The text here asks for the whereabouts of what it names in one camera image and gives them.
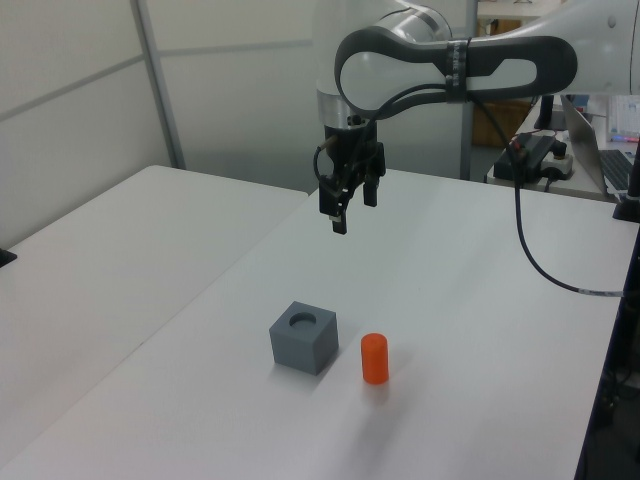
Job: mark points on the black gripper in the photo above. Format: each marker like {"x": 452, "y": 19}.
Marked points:
{"x": 347, "y": 147}

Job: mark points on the orange cylinder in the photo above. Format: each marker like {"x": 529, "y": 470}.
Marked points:
{"x": 375, "y": 360}

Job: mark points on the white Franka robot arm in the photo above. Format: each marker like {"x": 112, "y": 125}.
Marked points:
{"x": 380, "y": 75}

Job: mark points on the grey block with round hole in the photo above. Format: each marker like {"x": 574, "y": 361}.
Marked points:
{"x": 302, "y": 345}

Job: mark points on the brown cardboard box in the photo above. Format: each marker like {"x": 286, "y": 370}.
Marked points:
{"x": 492, "y": 122}

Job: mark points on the black power box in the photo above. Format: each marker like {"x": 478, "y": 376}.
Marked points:
{"x": 532, "y": 160}

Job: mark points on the black monitor stand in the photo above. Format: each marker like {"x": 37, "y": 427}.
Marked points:
{"x": 547, "y": 112}

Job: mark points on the silver open laptop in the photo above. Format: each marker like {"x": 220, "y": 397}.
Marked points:
{"x": 592, "y": 150}

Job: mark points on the grey partition frame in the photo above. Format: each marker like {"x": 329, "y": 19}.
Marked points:
{"x": 162, "y": 85}

